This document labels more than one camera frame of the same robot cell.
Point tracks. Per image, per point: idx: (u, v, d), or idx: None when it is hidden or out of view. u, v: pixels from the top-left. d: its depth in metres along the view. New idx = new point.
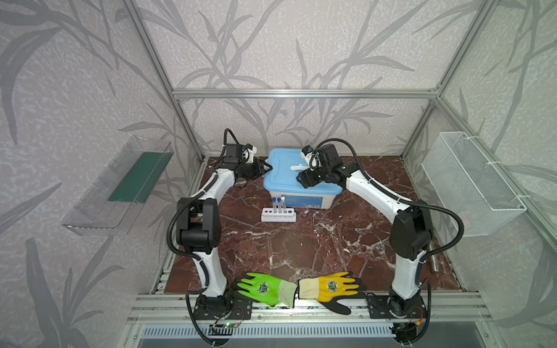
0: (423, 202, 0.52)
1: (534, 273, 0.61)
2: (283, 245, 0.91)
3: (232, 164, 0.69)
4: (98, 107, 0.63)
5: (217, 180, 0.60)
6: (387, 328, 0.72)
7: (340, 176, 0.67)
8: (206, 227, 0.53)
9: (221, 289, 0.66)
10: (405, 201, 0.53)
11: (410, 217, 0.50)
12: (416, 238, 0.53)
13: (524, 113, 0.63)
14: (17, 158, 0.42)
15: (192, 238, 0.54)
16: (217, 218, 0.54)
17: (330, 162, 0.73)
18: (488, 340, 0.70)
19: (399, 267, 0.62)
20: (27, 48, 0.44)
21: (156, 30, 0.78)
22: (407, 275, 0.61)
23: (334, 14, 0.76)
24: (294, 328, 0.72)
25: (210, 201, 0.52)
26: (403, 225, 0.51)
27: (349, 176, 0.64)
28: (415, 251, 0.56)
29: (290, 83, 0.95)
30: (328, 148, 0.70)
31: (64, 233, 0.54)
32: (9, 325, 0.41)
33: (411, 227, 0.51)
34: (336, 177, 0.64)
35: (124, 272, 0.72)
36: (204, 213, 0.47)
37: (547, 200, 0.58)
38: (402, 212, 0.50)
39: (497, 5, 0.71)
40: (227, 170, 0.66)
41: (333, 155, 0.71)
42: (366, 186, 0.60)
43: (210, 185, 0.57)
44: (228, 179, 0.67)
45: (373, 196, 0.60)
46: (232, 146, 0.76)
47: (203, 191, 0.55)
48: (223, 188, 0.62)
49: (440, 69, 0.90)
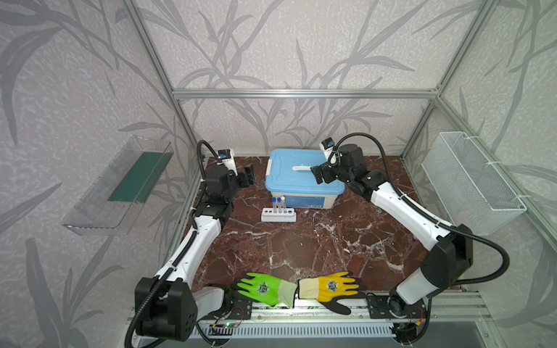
0: (464, 228, 0.45)
1: (534, 273, 0.61)
2: (283, 245, 0.91)
3: (219, 204, 0.58)
4: (98, 107, 0.63)
5: (193, 245, 0.48)
6: (387, 328, 0.72)
7: (365, 187, 0.60)
8: (174, 317, 0.41)
9: (217, 303, 0.71)
10: (444, 227, 0.46)
11: (452, 246, 0.44)
12: (456, 267, 0.47)
13: (524, 113, 0.63)
14: (17, 158, 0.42)
15: (156, 326, 0.42)
16: (189, 301, 0.42)
17: (355, 168, 0.62)
18: (488, 340, 0.70)
19: (414, 282, 0.60)
20: (27, 48, 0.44)
21: (156, 30, 0.78)
22: (423, 291, 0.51)
23: (334, 14, 0.76)
24: (294, 328, 0.72)
25: (180, 286, 0.40)
26: (444, 255, 0.44)
27: (378, 189, 0.56)
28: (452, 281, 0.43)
29: (291, 83, 0.95)
30: (355, 151, 0.60)
31: (64, 233, 0.54)
32: (9, 325, 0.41)
33: (452, 257, 0.45)
34: (360, 188, 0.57)
35: (124, 272, 0.72)
36: (170, 300, 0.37)
37: (547, 200, 0.58)
38: (444, 241, 0.44)
39: (497, 5, 0.71)
40: (209, 220, 0.54)
41: (358, 160, 0.62)
42: (397, 203, 0.53)
43: (182, 255, 0.45)
44: (212, 231, 0.54)
45: (406, 214, 0.52)
46: (215, 182, 0.59)
47: (172, 266, 0.43)
48: (201, 248, 0.50)
49: (440, 69, 0.90)
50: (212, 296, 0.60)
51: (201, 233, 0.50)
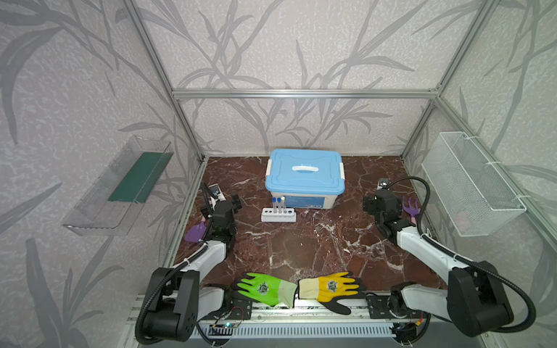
0: (487, 266, 0.44)
1: (534, 273, 0.61)
2: (283, 245, 0.91)
3: (223, 235, 0.63)
4: (98, 107, 0.63)
5: (204, 253, 0.53)
6: (387, 328, 0.72)
7: (391, 233, 0.66)
8: (179, 309, 0.42)
9: (217, 302, 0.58)
10: (463, 260, 0.46)
11: (468, 276, 0.43)
12: (482, 309, 0.42)
13: (524, 113, 0.63)
14: (17, 159, 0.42)
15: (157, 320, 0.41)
16: (194, 297, 0.44)
17: (386, 213, 0.69)
18: (488, 340, 0.70)
19: (427, 298, 0.56)
20: (27, 48, 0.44)
21: (156, 30, 0.79)
22: (431, 309, 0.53)
23: (334, 14, 0.76)
24: (294, 328, 0.72)
25: (191, 274, 0.44)
26: (459, 283, 0.43)
27: (402, 230, 0.61)
28: (481, 325, 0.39)
29: (291, 83, 0.95)
30: (390, 198, 0.67)
31: (64, 233, 0.54)
32: (9, 326, 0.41)
33: (469, 288, 0.43)
34: (387, 232, 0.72)
35: (124, 272, 0.72)
36: (182, 288, 0.43)
37: (547, 200, 0.58)
38: (459, 270, 0.43)
39: (497, 5, 0.71)
40: (217, 244, 0.59)
41: (392, 206, 0.69)
42: (421, 243, 0.55)
43: (196, 257, 0.50)
44: (217, 250, 0.60)
45: (427, 253, 0.53)
46: (220, 217, 0.66)
47: (187, 262, 0.48)
48: (209, 259, 0.55)
49: (440, 69, 0.90)
50: (212, 297, 0.60)
51: (211, 249, 0.56)
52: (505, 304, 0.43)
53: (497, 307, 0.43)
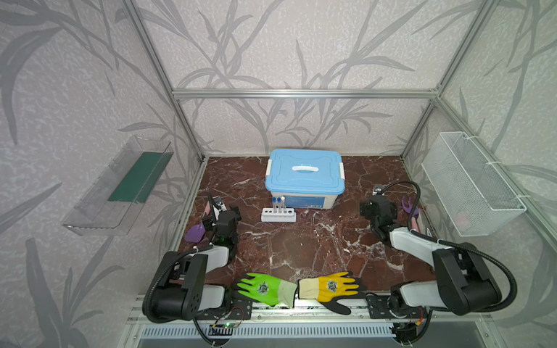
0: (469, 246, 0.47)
1: (534, 273, 0.61)
2: (283, 245, 0.91)
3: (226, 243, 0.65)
4: (98, 107, 0.63)
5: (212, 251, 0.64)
6: (387, 328, 0.72)
7: (385, 236, 0.70)
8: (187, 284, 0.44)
9: (218, 300, 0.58)
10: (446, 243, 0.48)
11: (450, 255, 0.46)
12: (468, 286, 0.44)
13: (524, 113, 0.63)
14: (17, 159, 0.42)
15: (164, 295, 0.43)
16: (201, 278, 0.46)
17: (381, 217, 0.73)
18: (488, 340, 0.70)
19: (423, 289, 0.57)
20: (27, 48, 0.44)
21: (156, 30, 0.78)
22: (429, 301, 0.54)
23: (334, 14, 0.76)
24: (294, 328, 0.72)
25: (200, 256, 0.47)
26: (442, 262, 0.46)
27: (393, 230, 0.65)
28: (470, 302, 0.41)
29: (290, 83, 0.95)
30: (385, 204, 0.71)
31: (64, 233, 0.54)
32: (9, 326, 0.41)
33: (453, 265, 0.45)
34: (382, 236, 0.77)
35: (124, 272, 0.72)
36: (191, 267, 0.46)
37: (547, 200, 0.58)
38: (442, 251, 0.46)
39: (497, 5, 0.71)
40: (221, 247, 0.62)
41: (386, 212, 0.72)
42: (408, 235, 0.60)
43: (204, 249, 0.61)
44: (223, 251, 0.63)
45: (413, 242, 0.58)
46: (224, 225, 0.70)
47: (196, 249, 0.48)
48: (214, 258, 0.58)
49: (440, 69, 0.90)
50: (212, 292, 0.59)
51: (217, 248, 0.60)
52: (489, 280, 0.45)
53: (484, 285, 0.44)
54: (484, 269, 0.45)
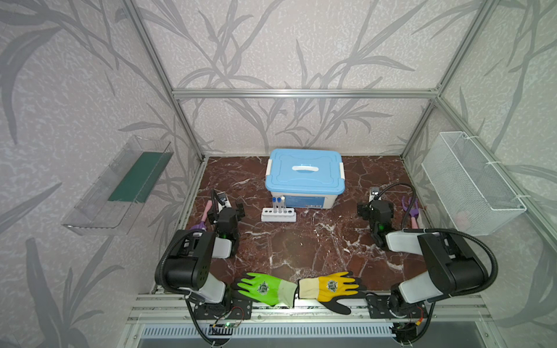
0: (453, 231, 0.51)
1: (534, 272, 0.61)
2: (283, 245, 0.91)
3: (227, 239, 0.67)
4: (98, 107, 0.63)
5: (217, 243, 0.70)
6: (387, 328, 0.72)
7: (383, 243, 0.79)
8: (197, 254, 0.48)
9: (218, 296, 0.65)
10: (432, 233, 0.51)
11: (433, 236, 0.50)
12: (453, 262, 0.46)
13: (524, 113, 0.63)
14: (17, 158, 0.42)
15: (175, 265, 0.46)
16: (209, 251, 0.50)
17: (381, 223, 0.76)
18: (488, 340, 0.70)
19: (417, 280, 0.59)
20: (27, 48, 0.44)
21: (156, 30, 0.78)
22: (425, 293, 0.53)
23: (334, 14, 0.76)
24: (294, 328, 0.72)
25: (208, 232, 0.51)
26: (427, 242, 0.50)
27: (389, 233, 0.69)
28: (456, 277, 0.45)
29: (290, 83, 0.95)
30: (386, 211, 0.73)
31: (64, 233, 0.54)
32: (9, 325, 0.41)
33: (436, 244, 0.49)
34: (380, 243, 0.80)
35: (124, 272, 0.72)
36: (201, 239, 0.50)
37: (547, 200, 0.58)
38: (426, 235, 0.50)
39: (497, 5, 0.71)
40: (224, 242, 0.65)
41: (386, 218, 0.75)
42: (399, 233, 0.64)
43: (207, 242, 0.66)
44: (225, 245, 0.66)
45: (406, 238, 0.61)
46: (225, 222, 0.72)
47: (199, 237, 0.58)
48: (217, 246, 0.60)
49: (440, 69, 0.90)
50: (214, 285, 0.60)
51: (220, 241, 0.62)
52: (473, 259, 0.47)
53: (468, 263, 0.46)
54: (468, 249, 0.48)
